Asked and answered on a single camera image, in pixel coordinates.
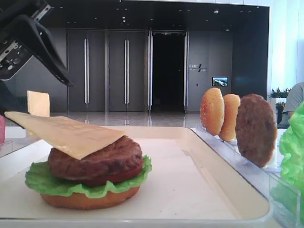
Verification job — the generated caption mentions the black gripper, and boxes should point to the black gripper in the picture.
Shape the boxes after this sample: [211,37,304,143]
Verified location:
[0,0,74,117]

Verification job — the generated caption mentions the yellow cheese slice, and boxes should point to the yellow cheese slice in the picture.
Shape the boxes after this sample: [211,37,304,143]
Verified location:
[4,112,125,160]

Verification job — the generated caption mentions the orange cheese slice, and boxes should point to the orange cheese slice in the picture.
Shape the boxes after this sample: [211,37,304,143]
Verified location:
[27,90,50,117]

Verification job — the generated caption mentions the red tomato slice standing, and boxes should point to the red tomato slice standing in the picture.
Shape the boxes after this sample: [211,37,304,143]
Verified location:
[0,115,6,144]

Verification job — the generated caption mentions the green lettuce leaf on stack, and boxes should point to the green lettuce leaf on stack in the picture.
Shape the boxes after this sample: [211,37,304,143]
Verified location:
[25,155,152,199]

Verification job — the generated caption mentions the brown meat patty on stack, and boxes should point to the brown meat patty on stack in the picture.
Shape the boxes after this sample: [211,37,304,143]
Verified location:
[48,136,143,181]

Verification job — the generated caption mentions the tomato slice in stack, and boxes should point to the tomato slice in stack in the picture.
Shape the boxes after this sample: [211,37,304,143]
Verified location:
[80,161,144,187]

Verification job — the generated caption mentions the standing brown meat patty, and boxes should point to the standing brown meat patty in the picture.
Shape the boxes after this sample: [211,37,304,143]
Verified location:
[235,94,277,168]

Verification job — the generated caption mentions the standing green lettuce leaf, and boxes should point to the standing green lettuce leaf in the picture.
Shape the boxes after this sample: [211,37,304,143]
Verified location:
[271,104,304,220]

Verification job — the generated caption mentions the dark double doors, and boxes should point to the dark double doors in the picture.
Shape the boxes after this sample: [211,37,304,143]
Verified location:
[67,29,185,112]

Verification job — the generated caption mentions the bottom bun in stack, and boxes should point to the bottom bun in stack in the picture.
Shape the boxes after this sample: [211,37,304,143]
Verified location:
[41,187,140,210]

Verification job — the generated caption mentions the bun half outer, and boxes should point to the bun half outer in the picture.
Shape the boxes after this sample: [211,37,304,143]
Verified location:
[200,88,225,135]

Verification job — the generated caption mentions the bun half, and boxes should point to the bun half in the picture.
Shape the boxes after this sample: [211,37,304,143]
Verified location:
[200,88,225,135]
[219,94,240,142]

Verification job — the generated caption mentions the cream rectangular tray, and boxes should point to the cream rectangular tray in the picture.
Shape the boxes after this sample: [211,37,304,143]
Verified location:
[0,127,273,228]

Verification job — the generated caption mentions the bun half inner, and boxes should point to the bun half inner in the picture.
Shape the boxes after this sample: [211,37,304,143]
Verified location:
[219,94,240,142]

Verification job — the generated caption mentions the flower planter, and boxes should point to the flower planter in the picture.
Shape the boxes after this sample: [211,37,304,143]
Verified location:
[269,87,290,124]

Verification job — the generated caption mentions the person in grey shirt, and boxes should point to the person in grey shirt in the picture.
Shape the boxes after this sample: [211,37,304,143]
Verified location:
[280,82,304,124]

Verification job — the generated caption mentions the left long clear rail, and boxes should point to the left long clear rail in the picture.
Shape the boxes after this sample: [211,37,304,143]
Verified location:
[0,126,41,158]

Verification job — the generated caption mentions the long clear rail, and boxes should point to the long clear rail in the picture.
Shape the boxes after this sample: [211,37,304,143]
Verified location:
[193,125,304,228]
[0,126,41,158]

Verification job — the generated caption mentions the wall screen display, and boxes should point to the wall screen display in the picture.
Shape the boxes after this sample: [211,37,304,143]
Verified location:
[212,77,228,87]

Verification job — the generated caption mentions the right long clear rail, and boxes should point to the right long clear rail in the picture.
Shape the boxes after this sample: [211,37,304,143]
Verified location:
[193,125,304,228]

